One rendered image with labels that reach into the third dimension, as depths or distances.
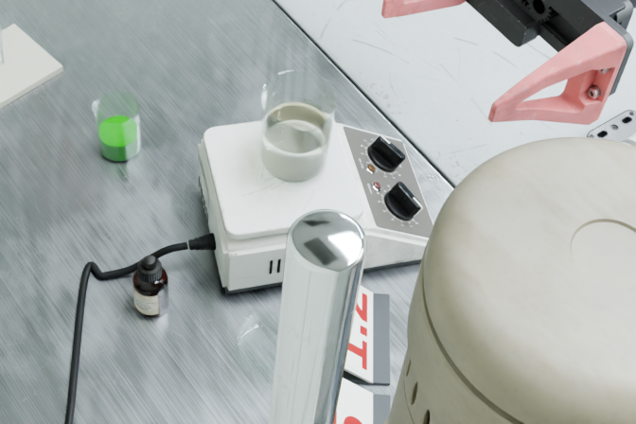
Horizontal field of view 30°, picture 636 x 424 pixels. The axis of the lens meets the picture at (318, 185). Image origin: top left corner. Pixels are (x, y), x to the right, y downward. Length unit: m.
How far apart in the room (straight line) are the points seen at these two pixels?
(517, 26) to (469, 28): 0.56
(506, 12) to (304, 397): 0.52
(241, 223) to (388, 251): 0.14
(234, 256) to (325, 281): 0.78
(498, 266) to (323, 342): 0.11
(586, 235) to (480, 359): 0.05
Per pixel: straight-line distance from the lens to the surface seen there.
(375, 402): 1.00
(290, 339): 0.24
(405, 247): 1.05
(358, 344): 1.01
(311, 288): 0.22
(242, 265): 1.01
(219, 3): 1.29
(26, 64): 1.23
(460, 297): 0.33
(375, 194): 1.05
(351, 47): 1.25
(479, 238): 0.34
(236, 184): 1.01
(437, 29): 1.29
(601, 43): 0.67
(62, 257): 1.08
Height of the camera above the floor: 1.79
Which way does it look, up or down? 52 degrees down
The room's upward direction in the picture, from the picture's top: 7 degrees clockwise
